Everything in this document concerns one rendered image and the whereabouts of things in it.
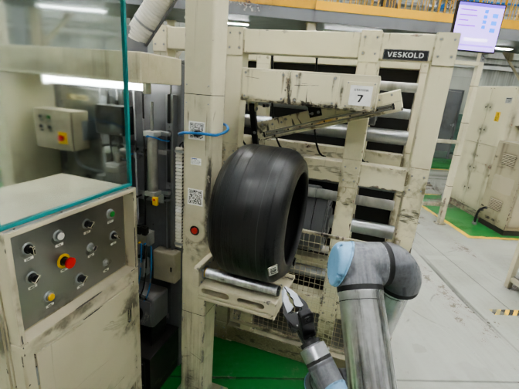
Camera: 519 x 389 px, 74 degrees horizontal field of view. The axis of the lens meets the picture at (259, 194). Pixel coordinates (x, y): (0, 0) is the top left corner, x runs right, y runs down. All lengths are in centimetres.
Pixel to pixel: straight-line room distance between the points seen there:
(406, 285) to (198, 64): 107
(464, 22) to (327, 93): 384
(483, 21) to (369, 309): 478
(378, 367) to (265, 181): 69
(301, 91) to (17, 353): 139
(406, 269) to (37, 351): 115
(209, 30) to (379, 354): 120
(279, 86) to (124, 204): 85
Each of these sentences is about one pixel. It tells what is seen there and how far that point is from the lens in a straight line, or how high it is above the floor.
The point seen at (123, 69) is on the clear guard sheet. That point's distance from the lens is 146.
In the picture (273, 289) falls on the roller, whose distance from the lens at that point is 147.
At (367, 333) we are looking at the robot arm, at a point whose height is 118.
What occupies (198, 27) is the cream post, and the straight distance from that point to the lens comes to 147.
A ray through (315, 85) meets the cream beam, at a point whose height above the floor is 173.
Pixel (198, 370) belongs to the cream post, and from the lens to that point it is 202.
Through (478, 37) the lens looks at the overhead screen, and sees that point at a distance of 535.
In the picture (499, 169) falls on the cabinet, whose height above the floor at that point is 85.
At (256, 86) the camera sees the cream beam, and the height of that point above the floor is 171.
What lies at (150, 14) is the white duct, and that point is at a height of 200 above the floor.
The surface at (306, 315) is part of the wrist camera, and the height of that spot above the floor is 101.
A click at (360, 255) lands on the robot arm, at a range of 91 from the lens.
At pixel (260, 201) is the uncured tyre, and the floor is 131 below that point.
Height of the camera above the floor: 170
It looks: 17 degrees down
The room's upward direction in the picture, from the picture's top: 5 degrees clockwise
